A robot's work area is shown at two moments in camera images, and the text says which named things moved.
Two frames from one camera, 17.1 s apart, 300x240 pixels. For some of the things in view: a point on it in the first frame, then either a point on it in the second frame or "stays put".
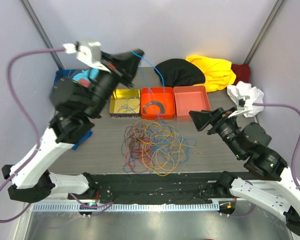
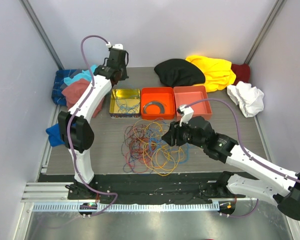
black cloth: [179, 72] stays put
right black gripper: [214, 118] -> [174, 133]
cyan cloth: [90, 73] stays put
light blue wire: [155, 68] -> [128, 106]
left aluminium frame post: [29, 11] stays put
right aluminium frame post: [266, 26] stays put
